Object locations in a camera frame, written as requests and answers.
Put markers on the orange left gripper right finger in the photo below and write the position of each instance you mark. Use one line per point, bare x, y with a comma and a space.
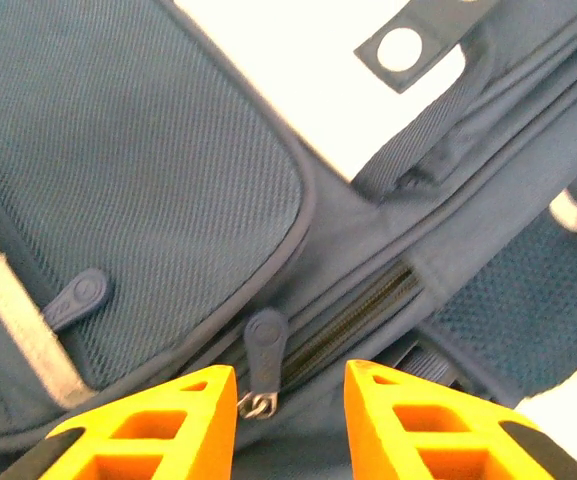
418, 430

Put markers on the navy blue backpack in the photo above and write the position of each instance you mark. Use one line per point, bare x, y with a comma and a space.
143, 175

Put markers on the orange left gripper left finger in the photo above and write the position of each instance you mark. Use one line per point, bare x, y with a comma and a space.
168, 430

